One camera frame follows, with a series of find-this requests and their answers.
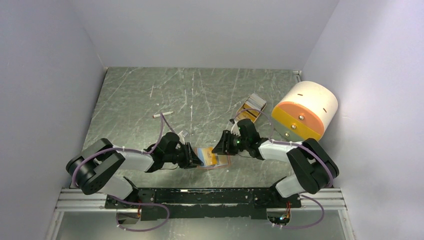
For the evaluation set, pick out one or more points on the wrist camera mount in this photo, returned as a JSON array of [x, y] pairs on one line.
[[234, 129], [182, 134]]

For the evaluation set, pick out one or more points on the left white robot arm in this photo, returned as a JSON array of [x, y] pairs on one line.
[[93, 170]]

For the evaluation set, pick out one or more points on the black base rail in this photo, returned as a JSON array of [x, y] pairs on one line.
[[190, 203]]

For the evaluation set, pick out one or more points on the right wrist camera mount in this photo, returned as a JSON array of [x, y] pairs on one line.
[[234, 129]]

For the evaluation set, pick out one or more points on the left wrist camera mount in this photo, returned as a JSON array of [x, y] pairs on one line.
[[182, 134]]

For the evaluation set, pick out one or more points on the wooden tray with cards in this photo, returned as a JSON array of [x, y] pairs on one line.
[[251, 108]]

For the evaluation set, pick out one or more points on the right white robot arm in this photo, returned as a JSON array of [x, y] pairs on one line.
[[313, 169]]

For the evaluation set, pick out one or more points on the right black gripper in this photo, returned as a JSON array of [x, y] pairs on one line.
[[224, 145]]

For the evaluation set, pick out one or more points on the white pen stick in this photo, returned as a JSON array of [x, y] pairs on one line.
[[162, 114]]

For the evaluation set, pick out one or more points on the white orange yellow cylinder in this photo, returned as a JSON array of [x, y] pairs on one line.
[[304, 112]]

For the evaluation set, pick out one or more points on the orange credit card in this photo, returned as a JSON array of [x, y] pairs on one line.
[[209, 158]]

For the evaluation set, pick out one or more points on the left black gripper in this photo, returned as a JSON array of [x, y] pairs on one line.
[[191, 159]]

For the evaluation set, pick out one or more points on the brown leather card holder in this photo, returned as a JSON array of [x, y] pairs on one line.
[[223, 160]]

